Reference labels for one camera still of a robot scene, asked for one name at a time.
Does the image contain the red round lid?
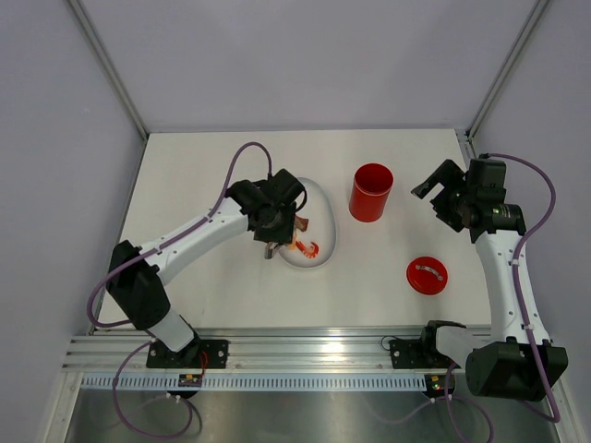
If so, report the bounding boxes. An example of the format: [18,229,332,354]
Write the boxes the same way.
[405,256,449,295]

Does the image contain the red cylindrical container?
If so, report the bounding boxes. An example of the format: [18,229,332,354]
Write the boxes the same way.
[349,162,394,222]

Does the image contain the metal tongs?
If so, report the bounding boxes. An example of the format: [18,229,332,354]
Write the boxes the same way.
[264,242,284,260]

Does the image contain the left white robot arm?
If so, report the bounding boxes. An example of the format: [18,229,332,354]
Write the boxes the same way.
[105,169,308,367]

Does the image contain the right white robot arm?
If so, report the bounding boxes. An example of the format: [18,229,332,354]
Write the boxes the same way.
[412,154,568,402]

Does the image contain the brown meat slice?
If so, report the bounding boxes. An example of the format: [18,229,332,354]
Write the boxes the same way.
[295,216,308,232]

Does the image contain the white oval plate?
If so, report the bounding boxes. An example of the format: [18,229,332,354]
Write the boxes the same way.
[279,177,338,269]

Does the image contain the red shrimp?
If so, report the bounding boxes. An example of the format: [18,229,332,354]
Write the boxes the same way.
[295,241,320,258]

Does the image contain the aluminium mounting rail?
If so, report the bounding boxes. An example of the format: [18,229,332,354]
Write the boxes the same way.
[61,325,563,374]

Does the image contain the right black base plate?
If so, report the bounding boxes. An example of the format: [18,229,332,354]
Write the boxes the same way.
[386,337,476,369]

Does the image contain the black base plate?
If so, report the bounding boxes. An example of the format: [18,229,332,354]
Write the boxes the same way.
[146,339,230,369]
[386,337,476,369]

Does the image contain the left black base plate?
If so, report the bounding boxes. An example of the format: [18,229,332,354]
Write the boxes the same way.
[146,339,230,369]

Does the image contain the white slotted cable duct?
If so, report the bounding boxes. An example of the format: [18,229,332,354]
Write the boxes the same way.
[81,373,445,392]

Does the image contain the right aluminium frame post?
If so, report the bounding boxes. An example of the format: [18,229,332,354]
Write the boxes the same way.
[464,0,553,143]

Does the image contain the aluminium frame post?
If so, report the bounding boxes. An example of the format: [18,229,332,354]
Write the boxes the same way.
[65,0,150,145]
[464,0,553,143]

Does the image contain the left aluminium frame post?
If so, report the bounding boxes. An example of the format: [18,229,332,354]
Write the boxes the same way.
[65,0,150,145]

